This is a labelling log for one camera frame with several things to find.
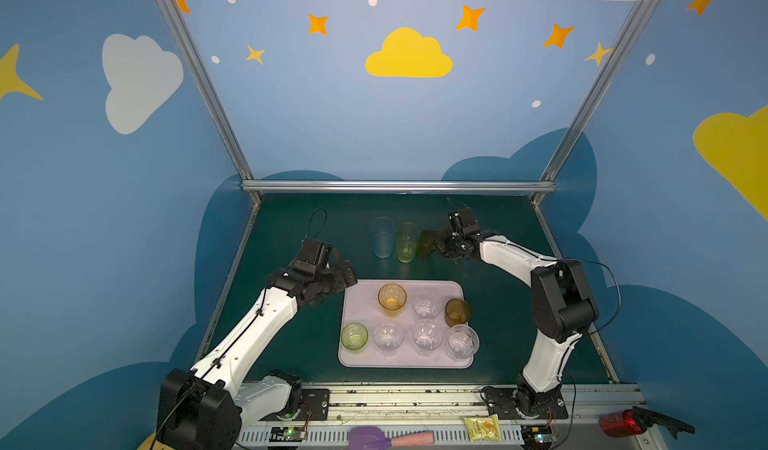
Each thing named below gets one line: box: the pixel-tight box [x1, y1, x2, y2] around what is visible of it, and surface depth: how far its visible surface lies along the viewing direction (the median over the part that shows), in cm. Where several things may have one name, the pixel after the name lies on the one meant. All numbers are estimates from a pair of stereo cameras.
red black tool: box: [599, 406, 695, 440], surface depth 63 cm
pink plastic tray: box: [338, 280, 474, 369], surface depth 86 cm
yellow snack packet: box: [463, 414, 502, 443], surface depth 72 cm
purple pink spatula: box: [349, 426, 435, 450], surface depth 71 cm
